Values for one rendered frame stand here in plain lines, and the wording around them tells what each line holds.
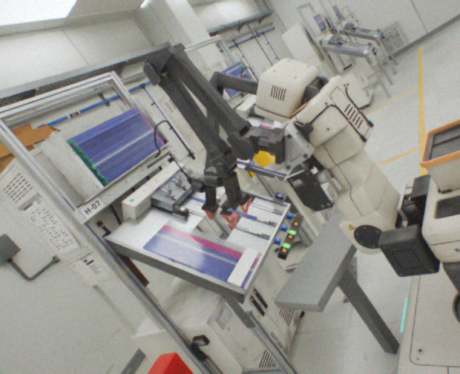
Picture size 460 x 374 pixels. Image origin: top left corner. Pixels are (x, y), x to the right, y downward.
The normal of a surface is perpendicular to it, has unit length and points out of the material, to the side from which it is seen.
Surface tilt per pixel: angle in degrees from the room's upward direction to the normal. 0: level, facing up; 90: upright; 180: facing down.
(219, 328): 90
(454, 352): 0
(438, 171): 92
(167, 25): 90
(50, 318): 90
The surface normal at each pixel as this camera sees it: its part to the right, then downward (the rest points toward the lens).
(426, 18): -0.40, 0.49
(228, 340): 0.72, -0.36
